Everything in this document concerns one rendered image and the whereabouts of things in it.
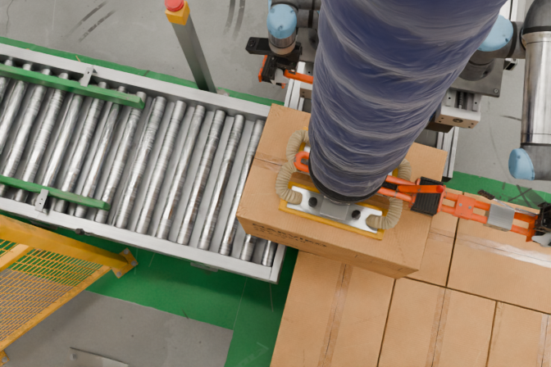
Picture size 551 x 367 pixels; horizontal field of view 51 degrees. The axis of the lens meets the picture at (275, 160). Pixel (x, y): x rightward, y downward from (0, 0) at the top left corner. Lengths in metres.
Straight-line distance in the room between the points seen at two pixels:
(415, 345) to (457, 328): 0.18
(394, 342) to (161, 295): 1.18
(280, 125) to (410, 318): 0.95
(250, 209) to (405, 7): 1.30
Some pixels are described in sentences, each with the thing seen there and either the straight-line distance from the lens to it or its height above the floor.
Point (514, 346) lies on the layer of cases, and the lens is 2.49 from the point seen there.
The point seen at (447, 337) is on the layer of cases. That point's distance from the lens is 2.41.
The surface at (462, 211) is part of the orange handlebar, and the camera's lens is 1.76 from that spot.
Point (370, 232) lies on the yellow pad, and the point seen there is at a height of 1.09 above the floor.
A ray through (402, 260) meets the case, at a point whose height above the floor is 1.07.
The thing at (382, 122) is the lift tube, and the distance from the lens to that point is 0.95.
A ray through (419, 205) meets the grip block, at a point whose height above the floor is 1.22.
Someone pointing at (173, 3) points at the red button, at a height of 1.04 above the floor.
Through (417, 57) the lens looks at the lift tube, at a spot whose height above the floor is 2.23.
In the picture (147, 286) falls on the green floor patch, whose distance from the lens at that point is 2.97.
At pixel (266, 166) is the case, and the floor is 1.07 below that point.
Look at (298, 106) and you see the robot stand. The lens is 2.85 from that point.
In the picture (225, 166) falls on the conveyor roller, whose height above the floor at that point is 0.55.
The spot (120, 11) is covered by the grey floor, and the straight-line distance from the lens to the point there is 3.45.
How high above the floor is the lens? 2.88
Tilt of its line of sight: 75 degrees down
